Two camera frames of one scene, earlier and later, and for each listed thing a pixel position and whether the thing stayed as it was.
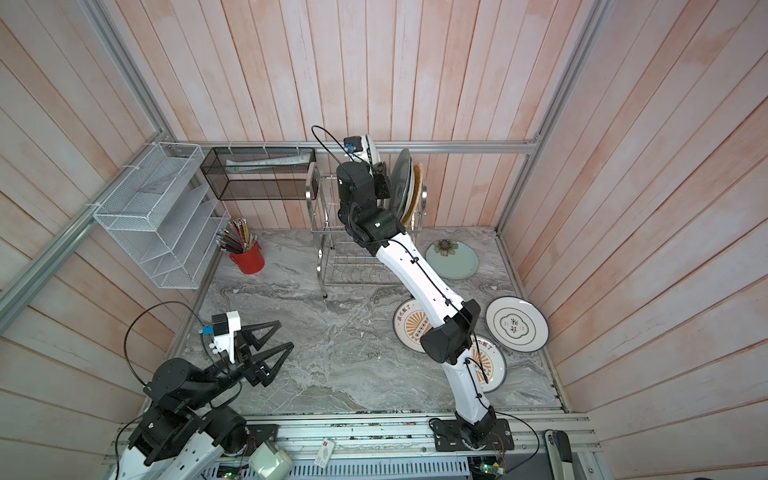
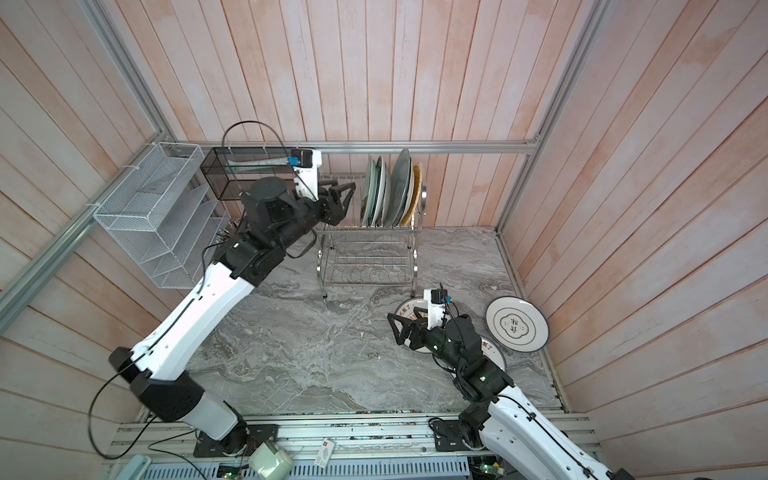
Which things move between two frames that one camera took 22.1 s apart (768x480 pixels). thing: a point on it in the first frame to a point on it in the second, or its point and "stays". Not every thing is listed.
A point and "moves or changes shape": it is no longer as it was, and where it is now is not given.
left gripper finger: x=264 y=373 to x=327 y=184
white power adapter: x=270 y=463 stays
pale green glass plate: x=400 y=182 stays
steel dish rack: x=343 y=260 stays
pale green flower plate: x=452 y=259 moves or changes shape
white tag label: x=324 y=453 stays
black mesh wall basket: x=261 y=173 stays
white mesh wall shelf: x=165 y=212 stays
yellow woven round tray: x=415 y=198 stays
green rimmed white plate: x=370 y=153 moves or changes shape
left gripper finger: x=251 y=338 to x=336 y=190
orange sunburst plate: x=410 y=325 stays
